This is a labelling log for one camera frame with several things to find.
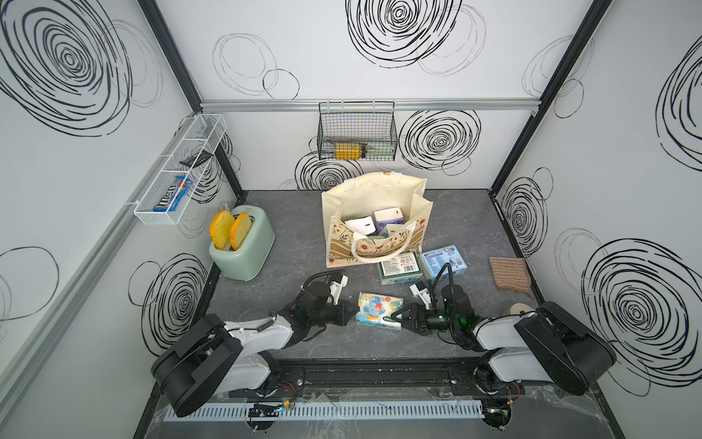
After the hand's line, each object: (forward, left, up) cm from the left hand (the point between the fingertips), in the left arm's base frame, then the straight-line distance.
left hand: (359, 311), depth 82 cm
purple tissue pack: (+30, -8, +9) cm, 33 cm away
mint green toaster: (+13, +36, +6) cm, 38 cm away
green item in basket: (+43, -5, +28) cm, 51 cm away
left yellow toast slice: (+18, +42, +17) cm, 49 cm away
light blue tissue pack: (+20, 0, +17) cm, 26 cm away
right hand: (-3, -12, 0) cm, 12 cm away
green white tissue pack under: (+14, -15, +2) cm, 20 cm away
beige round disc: (+1, -46, +4) cm, 46 cm away
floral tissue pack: (+1, -4, +1) cm, 4 cm away
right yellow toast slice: (+17, +37, +17) cm, 44 cm away
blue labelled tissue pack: (+17, -24, +2) cm, 30 cm away
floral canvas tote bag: (+31, 0, +17) cm, 36 cm away
